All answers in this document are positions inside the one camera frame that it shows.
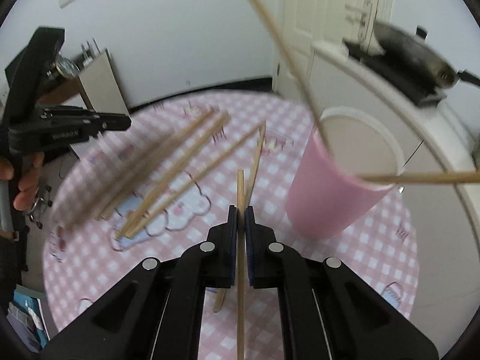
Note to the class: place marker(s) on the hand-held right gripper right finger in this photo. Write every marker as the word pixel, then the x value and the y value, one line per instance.
pixel 250 232

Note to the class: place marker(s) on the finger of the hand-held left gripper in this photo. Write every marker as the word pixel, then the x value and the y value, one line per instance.
pixel 112 123

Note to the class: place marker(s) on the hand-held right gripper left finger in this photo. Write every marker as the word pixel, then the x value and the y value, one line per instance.
pixel 232 232

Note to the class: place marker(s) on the wooden chopstick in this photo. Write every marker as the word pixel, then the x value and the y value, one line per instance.
pixel 299 82
pixel 257 157
pixel 431 177
pixel 240 187

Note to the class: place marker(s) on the pink paper cup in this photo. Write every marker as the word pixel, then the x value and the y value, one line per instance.
pixel 322 202

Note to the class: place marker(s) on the bunch of wooden chopsticks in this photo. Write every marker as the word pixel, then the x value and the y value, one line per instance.
pixel 210 129

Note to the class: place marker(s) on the person's left hand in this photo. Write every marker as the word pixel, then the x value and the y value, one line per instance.
pixel 28 183

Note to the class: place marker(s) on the white cabinet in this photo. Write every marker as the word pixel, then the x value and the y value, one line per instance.
pixel 105 82

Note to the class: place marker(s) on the pink checkered tablecloth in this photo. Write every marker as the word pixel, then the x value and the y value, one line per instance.
pixel 337 270

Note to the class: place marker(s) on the white kitchen counter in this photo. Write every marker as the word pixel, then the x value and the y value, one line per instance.
pixel 375 97

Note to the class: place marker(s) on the stack of magazines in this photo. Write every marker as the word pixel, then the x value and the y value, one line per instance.
pixel 28 315

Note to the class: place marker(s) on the black stove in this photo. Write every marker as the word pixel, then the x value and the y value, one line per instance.
pixel 405 78

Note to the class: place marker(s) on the white door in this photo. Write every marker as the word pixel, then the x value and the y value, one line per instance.
pixel 318 7

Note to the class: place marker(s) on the dark metal wok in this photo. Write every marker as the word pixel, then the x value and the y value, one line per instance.
pixel 408 45

